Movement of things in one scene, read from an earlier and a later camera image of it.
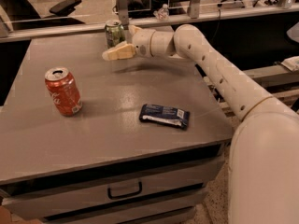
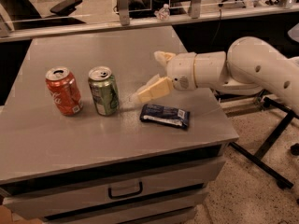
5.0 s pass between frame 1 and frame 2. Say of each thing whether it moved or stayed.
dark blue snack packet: stayed
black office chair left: stayed
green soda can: moved
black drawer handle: stayed
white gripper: moved
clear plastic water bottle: stayed
